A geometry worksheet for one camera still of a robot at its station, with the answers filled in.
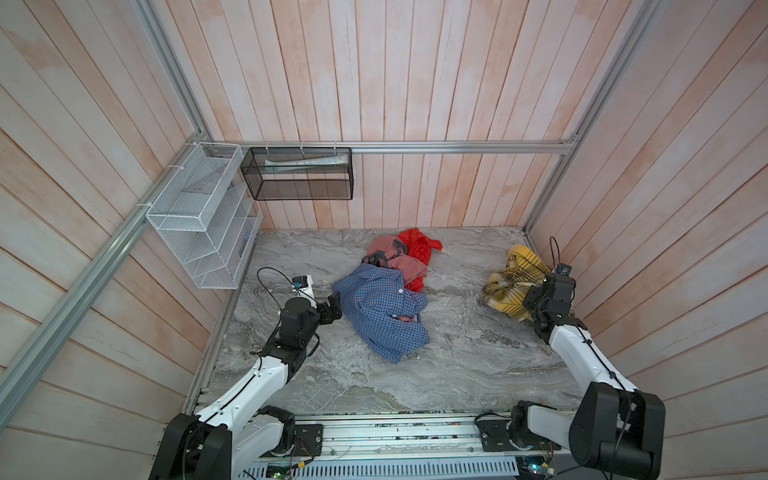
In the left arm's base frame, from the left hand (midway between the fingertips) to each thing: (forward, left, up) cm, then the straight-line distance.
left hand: (327, 299), depth 85 cm
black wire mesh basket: (+45, +14, +12) cm, 48 cm away
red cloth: (+27, -30, -7) cm, 41 cm away
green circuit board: (-38, -53, -13) cm, 67 cm away
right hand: (+3, -64, +1) cm, 64 cm away
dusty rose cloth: (+21, -21, -2) cm, 30 cm away
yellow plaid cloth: (+5, -54, -2) cm, 55 cm away
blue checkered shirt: (-4, -16, 0) cm, 17 cm away
